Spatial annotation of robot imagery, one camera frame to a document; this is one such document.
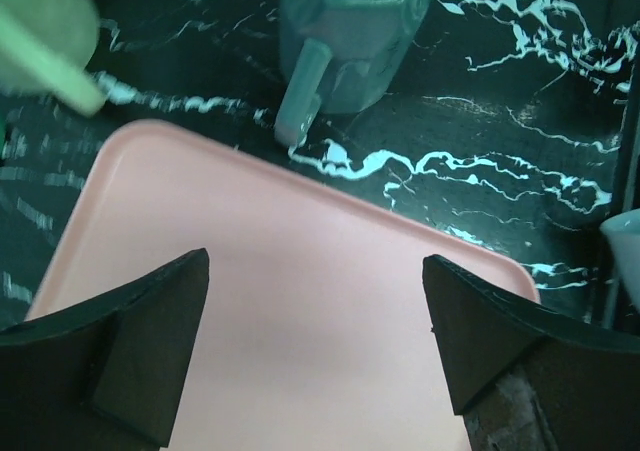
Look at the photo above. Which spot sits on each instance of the pink plastic tray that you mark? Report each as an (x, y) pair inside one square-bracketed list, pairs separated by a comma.
[(316, 333)]

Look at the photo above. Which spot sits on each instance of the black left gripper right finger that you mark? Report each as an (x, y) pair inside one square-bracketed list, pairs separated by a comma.
[(524, 377)]

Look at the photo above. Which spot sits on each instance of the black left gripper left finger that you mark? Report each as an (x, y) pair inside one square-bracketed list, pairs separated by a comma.
[(107, 373)]

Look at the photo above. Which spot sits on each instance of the light green mug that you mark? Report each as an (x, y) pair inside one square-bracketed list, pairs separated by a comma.
[(45, 48)]

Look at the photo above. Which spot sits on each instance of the white footed teacup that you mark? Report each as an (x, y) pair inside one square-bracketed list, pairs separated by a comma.
[(621, 302)]

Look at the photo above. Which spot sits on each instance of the grey faceted mug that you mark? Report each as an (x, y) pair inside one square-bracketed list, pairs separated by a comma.
[(339, 56)]

